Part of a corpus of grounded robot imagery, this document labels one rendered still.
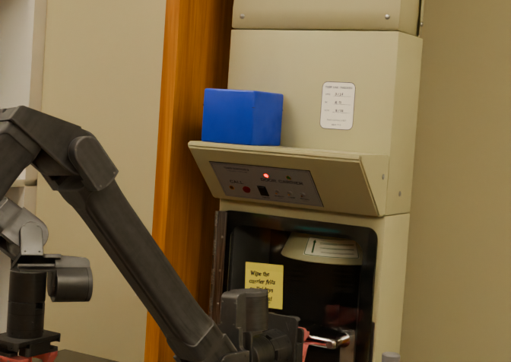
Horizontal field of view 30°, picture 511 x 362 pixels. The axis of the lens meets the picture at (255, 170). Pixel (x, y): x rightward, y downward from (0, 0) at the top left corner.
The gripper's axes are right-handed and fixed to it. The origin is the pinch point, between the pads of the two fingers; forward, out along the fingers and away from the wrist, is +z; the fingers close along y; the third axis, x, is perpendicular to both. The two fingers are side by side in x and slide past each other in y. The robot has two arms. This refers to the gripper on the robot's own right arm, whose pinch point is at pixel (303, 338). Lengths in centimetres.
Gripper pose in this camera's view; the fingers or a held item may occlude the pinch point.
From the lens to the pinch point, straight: 159.3
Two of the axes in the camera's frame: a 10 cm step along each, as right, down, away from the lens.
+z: 5.1, 0.0, 8.6
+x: -8.6, -0.8, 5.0
